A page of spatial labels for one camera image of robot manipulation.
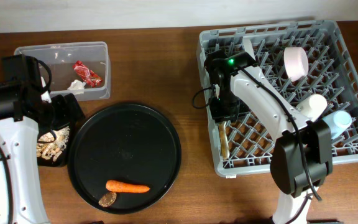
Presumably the red snack wrapper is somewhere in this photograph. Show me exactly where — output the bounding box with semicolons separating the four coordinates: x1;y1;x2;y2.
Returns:
73;60;103;88

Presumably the pink bowl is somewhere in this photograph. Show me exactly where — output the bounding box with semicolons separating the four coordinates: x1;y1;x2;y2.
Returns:
283;47;309;82

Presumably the orange carrot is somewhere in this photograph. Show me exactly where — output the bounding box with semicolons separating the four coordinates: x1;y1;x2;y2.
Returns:
106;180;150;194

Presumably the grey dishwasher rack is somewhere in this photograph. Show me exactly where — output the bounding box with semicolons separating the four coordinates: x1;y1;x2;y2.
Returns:
196;21;358;178

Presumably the black rectangular tray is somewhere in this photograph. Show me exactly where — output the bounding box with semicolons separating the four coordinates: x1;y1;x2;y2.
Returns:
35;93;85;168

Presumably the wooden chopstick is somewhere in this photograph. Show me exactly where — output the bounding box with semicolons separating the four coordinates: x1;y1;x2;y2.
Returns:
218;123;224;157

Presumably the grey plate with food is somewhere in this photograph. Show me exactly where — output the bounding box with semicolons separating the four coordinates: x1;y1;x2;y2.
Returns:
242;39;255;60

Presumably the white tissue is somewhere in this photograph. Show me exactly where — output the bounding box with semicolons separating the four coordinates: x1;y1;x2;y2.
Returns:
67;80;86;95

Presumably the brown cookie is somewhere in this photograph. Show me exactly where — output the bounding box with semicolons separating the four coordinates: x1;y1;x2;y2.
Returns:
98;192;117;207

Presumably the clear plastic bin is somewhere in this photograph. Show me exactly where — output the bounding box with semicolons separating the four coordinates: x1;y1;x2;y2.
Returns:
14;42;111;101

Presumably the light blue cup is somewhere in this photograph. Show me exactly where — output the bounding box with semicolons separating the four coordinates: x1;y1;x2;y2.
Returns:
322;110;352;139

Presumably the pile of food scraps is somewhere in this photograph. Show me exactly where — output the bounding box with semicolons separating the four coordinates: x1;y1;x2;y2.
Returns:
36;126;71;162

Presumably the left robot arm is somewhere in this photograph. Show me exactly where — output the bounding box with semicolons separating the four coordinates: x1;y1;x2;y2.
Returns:
0;54;85;223

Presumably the white plastic fork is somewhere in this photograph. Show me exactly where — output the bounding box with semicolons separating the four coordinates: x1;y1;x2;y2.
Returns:
222;121;230;160

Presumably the white cup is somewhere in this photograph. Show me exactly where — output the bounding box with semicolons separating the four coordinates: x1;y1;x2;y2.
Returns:
296;94;328;122

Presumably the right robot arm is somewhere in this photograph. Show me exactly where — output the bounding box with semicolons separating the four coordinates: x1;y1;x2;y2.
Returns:
204;50;333;223

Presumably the black round tray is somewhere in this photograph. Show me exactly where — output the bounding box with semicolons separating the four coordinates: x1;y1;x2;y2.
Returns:
67;103;181;215

